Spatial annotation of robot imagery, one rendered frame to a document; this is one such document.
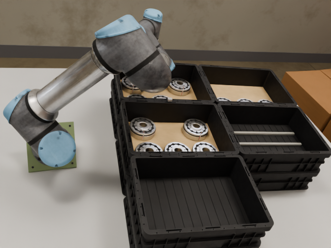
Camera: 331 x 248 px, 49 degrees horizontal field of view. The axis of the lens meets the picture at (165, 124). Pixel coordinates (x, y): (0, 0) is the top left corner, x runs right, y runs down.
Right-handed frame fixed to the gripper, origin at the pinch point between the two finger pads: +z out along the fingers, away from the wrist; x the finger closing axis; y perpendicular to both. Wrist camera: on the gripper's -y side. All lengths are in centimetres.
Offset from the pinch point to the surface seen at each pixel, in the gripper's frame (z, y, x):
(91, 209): 15, -50, -29
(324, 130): 56, 142, -64
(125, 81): -1.1, -2.5, 5.3
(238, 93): 2, 41, -30
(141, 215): -8, -53, -52
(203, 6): 29, 178, 82
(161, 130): 2.1, -11.1, -24.9
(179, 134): 2.1, -6.7, -30.8
